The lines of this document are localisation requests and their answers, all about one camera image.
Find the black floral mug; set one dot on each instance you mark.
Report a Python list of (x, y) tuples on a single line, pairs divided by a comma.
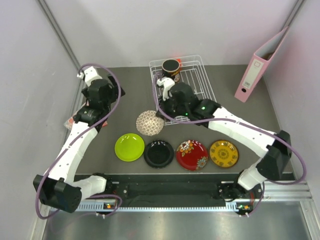
[(171, 69)]

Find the white wire dish rack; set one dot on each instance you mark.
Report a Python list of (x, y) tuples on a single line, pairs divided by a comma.
[(194, 74)]

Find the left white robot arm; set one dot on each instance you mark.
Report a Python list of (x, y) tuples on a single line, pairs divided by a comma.
[(57, 188)]

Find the red floral plate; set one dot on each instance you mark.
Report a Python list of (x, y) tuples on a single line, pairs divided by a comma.
[(192, 155)]

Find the green plate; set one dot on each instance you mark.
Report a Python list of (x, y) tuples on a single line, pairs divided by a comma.
[(129, 147)]

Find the floral cover book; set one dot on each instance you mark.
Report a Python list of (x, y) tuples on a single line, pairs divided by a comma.
[(69, 123)]

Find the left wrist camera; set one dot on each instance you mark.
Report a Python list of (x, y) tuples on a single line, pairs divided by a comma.
[(89, 75)]

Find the patterned ceramic bowl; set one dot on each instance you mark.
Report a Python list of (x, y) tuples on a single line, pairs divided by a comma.
[(148, 124)]

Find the pink ring binder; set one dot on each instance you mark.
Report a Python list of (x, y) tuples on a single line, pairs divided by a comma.
[(258, 64)]

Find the yellow brown plate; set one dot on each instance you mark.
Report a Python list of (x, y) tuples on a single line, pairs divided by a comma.
[(224, 154)]

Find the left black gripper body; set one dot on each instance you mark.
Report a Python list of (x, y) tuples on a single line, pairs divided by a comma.
[(113, 92)]

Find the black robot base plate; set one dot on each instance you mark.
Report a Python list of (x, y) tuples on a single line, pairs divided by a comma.
[(177, 190)]

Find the black plate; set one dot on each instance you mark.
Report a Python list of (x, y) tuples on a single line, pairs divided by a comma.
[(158, 154)]

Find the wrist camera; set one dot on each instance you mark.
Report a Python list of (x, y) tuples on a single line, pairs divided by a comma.
[(89, 75), (166, 83)]

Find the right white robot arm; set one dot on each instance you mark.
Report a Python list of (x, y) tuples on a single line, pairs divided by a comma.
[(271, 148)]

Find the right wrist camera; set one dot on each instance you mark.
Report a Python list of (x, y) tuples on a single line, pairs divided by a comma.
[(166, 83)]

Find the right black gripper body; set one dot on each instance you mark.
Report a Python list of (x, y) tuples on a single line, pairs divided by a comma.
[(170, 107)]

